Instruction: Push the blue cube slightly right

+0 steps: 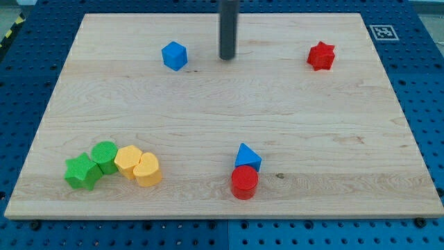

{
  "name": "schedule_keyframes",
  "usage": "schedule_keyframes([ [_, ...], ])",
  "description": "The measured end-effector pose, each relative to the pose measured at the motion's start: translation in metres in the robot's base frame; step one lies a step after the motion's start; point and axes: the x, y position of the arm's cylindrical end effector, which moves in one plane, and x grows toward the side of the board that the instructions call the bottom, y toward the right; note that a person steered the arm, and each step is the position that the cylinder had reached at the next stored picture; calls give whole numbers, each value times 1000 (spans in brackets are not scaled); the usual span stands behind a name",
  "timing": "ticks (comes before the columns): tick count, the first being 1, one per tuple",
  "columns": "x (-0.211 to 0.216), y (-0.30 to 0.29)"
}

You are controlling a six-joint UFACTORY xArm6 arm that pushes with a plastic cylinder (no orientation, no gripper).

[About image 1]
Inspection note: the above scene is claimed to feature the blue cube block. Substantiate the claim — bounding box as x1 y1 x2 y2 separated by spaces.
162 42 188 71

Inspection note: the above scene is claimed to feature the blue triangle block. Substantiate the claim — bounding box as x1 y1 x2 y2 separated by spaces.
234 143 262 172

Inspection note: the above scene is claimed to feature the red cylinder block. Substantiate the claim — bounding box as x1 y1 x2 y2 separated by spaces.
230 165 259 200

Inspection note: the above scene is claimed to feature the yellow heart block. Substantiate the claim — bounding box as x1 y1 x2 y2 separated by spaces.
133 152 162 187

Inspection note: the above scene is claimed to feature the yellow hexagon block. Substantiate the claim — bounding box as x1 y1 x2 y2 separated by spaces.
114 145 142 180

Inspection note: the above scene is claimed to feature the light wooden board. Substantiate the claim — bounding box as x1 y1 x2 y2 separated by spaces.
5 13 443 220

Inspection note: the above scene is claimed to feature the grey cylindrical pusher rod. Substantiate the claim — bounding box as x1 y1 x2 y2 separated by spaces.
219 0 239 60

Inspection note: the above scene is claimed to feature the red star block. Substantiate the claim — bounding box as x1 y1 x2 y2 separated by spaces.
307 41 335 71

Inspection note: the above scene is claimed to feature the green cylinder block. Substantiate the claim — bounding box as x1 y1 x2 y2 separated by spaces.
91 141 118 175

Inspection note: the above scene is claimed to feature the green star block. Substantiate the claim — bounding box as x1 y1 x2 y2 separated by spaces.
64 152 103 190

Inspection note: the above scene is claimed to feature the white fiducial marker tag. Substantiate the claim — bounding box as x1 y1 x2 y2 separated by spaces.
370 24 399 41

